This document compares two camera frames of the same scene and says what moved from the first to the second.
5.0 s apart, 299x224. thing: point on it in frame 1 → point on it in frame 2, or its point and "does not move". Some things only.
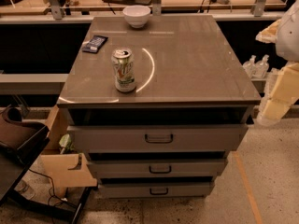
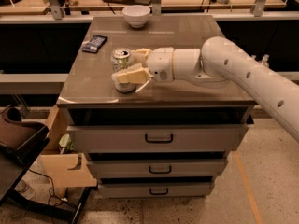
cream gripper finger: x=269 y=35 → x=159 y=62
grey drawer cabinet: x=171 y=135 does not move
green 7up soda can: x=123 y=70 does not move
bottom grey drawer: x=156 y=189 does not move
